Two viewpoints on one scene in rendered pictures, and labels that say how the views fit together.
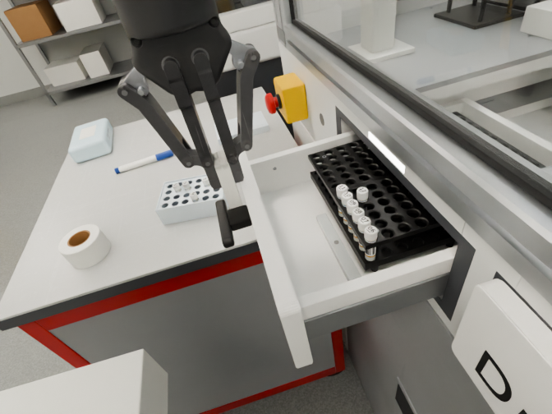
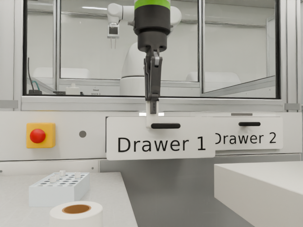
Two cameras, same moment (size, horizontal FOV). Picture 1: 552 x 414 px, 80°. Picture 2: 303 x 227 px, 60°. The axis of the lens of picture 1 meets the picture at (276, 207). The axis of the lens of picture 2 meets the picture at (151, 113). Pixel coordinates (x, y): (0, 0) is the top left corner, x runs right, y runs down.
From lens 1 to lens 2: 0.83 m
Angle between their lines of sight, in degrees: 94
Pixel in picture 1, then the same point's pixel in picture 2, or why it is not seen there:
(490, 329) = not seen: hidden behind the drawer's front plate
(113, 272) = (121, 221)
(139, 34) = (165, 46)
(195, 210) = (83, 186)
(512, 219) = (200, 100)
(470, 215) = (191, 107)
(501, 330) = not seen: hidden behind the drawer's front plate
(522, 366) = (219, 124)
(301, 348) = (213, 140)
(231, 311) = not seen: outside the picture
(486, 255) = (198, 115)
